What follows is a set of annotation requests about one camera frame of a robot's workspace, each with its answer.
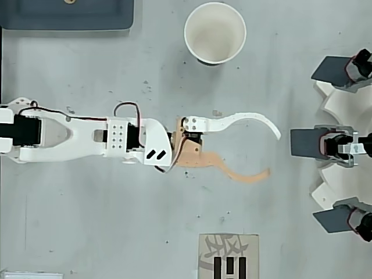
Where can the dark grey plastic tray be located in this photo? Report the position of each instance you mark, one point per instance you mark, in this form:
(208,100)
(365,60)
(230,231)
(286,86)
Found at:
(58,17)

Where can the grey paddle motor unit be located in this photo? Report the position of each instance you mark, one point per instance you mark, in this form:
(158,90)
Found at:
(328,71)
(334,221)
(305,142)

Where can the tan gripper with motor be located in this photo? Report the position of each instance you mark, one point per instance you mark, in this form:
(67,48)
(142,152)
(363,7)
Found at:
(190,157)

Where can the white round machine base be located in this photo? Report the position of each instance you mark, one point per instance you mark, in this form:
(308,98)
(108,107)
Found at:
(334,101)

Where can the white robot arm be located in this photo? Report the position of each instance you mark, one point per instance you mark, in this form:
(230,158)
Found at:
(81,136)

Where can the cardboard card with black bars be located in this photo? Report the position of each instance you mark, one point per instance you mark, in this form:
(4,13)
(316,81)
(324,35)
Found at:
(209,261)

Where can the black paper cup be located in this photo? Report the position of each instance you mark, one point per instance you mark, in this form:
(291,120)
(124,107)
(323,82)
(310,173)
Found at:
(215,32)

